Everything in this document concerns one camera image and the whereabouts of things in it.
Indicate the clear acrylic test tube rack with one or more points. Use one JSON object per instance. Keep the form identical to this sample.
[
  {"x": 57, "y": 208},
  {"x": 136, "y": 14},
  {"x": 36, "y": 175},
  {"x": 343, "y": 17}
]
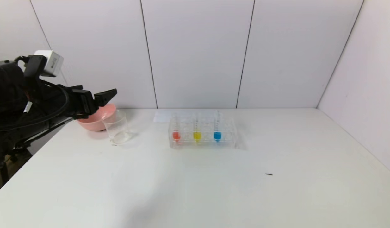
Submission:
[{"x": 228, "y": 134}]

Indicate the white paper sheet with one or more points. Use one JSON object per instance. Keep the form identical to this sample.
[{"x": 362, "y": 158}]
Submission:
[{"x": 161, "y": 117}]

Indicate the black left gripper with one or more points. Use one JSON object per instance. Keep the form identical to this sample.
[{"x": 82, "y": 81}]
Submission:
[{"x": 86, "y": 103}]

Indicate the clear glass beaker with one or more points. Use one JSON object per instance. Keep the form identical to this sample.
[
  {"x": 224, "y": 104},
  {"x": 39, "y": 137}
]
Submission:
[{"x": 119, "y": 134}]

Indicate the black stand beside table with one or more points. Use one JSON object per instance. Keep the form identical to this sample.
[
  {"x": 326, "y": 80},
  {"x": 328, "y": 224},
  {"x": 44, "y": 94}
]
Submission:
[{"x": 3, "y": 174}]

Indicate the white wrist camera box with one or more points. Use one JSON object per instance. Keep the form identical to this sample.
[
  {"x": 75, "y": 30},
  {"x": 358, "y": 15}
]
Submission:
[{"x": 52, "y": 63}]

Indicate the pink plastic bowl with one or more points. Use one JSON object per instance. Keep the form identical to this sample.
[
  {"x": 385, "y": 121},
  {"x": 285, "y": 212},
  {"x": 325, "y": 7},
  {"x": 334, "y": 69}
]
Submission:
[{"x": 95, "y": 124}]

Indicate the yellow pigment test tube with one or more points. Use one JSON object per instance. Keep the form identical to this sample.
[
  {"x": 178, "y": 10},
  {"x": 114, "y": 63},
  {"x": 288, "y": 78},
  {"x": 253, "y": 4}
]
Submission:
[{"x": 197, "y": 136}]

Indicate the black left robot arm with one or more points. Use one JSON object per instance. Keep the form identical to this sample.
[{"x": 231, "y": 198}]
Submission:
[{"x": 8, "y": 88}]

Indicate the blue pigment test tube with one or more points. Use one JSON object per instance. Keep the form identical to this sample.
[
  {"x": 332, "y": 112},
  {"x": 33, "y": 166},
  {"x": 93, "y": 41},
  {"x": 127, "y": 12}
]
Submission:
[{"x": 217, "y": 136}]

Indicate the red pigment test tube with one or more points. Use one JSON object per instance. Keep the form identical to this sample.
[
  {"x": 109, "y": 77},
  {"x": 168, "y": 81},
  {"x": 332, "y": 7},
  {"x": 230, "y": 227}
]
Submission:
[{"x": 176, "y": 136}]

